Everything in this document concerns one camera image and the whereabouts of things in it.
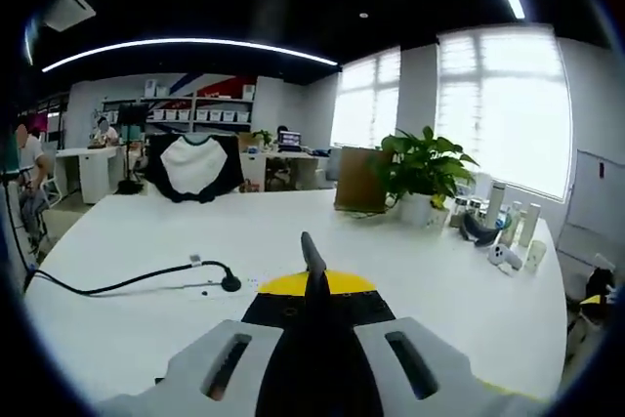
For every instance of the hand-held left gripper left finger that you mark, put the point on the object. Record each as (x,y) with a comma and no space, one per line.
(229,368)

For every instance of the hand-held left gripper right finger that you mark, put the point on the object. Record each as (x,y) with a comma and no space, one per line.
(405,368)

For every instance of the white paper cup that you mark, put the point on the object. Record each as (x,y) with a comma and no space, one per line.
(535,256)

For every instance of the white controller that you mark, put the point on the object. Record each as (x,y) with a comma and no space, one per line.
(503,257)

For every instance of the clear plastic bottle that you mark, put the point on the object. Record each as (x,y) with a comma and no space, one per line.
(512,224)

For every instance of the white thermos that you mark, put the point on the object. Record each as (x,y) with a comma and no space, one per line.
(497,202)

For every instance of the small pot with yellow tag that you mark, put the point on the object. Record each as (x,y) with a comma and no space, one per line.
(439,216)

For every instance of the large bright window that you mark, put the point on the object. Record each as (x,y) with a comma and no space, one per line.
(508,114)

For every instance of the brown cardboard box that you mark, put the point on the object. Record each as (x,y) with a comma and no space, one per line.
(359,178)

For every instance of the black and white raglan shirt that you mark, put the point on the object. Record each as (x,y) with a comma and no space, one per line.
(195,168)

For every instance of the green plant in white pot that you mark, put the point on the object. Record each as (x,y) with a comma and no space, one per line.
(425,163)

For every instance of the small potted plant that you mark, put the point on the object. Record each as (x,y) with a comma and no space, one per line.
(261,136)

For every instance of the open laptop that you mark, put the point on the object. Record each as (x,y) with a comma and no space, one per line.
(289,141)

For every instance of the black tripod stand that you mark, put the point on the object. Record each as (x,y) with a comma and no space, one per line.
(131,153)

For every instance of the white office desk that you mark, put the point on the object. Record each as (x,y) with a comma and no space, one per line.
(93,168)

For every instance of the shelf with white bins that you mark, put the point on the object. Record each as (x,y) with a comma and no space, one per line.
(205,109)

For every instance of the narrow bright window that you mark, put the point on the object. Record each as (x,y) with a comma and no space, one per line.
(366,99)

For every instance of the ceiling air conditioner vent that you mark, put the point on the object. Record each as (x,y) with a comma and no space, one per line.
(68,9)

